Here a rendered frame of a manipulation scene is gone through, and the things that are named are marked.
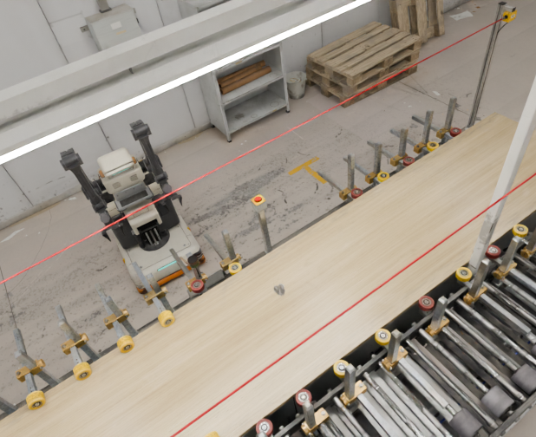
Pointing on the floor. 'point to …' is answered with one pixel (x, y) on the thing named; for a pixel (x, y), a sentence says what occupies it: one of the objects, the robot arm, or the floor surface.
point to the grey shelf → (239, 111)
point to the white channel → (36, 94)
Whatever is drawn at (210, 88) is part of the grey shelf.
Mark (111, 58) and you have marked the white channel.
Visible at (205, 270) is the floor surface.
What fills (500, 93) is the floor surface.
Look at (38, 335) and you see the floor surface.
